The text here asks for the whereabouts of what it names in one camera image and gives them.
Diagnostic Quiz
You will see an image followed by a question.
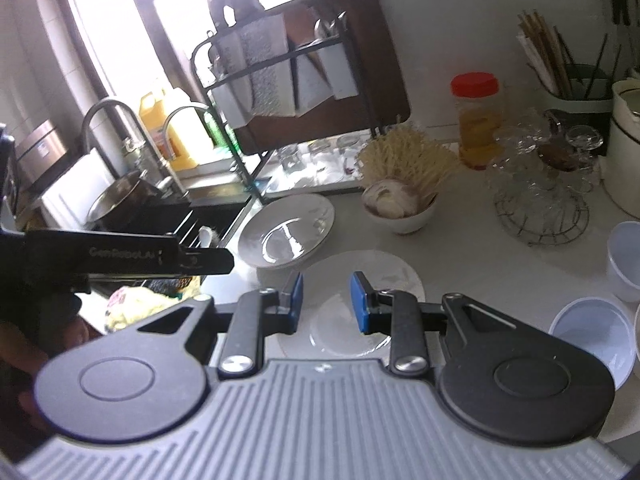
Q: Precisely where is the black dish rack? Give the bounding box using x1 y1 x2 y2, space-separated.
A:
190 7 381 206

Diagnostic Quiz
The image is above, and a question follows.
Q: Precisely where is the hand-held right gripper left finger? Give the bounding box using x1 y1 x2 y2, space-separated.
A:
134 272 305 379

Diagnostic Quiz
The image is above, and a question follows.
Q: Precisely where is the yellow cloth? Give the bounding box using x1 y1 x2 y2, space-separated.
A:
102 284 202 335

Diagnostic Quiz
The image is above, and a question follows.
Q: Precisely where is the white cutting board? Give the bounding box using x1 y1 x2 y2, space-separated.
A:
40 152 117 233

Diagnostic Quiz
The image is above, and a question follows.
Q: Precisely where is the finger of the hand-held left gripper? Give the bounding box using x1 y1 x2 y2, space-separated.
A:
176 246 236 277

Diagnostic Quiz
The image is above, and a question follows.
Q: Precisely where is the steel pot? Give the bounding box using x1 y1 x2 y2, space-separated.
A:
86 170 168 228

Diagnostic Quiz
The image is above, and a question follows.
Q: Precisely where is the drip tray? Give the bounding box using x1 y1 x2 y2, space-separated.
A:
264 135 373 197

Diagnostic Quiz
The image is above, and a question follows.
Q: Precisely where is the stack of glass cups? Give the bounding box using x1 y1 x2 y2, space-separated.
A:
487 110 604 221

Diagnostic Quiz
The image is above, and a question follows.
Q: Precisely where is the white electric pot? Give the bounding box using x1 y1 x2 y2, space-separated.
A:
604 79 640 217

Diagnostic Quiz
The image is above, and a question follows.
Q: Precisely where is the green bottle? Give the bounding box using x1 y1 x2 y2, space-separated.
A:
202 107 237 151

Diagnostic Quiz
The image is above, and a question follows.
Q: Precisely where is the round wire rack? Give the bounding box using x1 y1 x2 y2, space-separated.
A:
494 195 591 248

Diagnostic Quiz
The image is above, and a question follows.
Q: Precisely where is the deep white plate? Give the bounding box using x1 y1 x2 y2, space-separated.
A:
237 192 336 269

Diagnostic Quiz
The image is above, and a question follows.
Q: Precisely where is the short steel faucet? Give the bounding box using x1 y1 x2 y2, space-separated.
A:
162 103 213 161

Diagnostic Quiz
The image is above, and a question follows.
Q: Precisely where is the red lidded plastic jar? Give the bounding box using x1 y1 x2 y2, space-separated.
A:
451 72 504 172

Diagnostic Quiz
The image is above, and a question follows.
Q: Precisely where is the bundle of wooden chopsticks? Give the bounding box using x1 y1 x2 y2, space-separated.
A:
516 9 573 101

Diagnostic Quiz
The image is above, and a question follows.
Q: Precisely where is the black sink rack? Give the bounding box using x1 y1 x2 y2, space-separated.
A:
150 195 253 263

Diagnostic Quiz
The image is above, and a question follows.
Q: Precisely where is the steel ladle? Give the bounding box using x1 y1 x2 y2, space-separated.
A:
312 12 348 41

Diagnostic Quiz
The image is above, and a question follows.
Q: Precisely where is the white dish cloth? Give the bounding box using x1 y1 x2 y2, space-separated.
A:
295 42 359 111

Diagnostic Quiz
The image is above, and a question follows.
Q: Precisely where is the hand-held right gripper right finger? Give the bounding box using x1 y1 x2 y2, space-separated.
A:
350 271 539 376

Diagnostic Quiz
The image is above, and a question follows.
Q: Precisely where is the brown round lid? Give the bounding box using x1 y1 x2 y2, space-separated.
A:
542 145 581 171

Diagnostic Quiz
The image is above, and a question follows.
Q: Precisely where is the bundle of dried noodles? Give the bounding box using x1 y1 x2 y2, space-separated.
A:
356 127 462 201

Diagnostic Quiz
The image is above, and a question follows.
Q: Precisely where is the small white ceramic bowl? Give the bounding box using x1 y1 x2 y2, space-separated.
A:
361 187 439 235

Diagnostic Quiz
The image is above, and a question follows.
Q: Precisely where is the yellow detergent bottle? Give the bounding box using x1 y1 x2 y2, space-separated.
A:
139 87 213 171

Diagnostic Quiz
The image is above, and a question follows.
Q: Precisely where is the brown cutting board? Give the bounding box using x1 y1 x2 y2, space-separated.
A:
234 0 412 157

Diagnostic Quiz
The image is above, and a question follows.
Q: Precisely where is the small glass cup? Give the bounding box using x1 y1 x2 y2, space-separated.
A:
307 139 332 167
335 135 362 162
278 144 302 172

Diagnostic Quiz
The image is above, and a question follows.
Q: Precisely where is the patterned dish cloth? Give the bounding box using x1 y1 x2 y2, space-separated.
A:
215 15 297 122

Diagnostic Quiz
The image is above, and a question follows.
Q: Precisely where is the garlic bulb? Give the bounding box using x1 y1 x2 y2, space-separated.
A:
364 179 421 218

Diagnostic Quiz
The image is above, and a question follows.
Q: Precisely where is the metallic kitchen appliance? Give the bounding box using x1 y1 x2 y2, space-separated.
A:
15 120 69 183

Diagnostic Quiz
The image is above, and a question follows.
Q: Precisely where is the tall steel faucet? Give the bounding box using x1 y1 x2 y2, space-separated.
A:
81 98 187 196

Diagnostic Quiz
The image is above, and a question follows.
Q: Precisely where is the person's left hand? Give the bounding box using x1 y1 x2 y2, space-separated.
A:
0 322 56 431

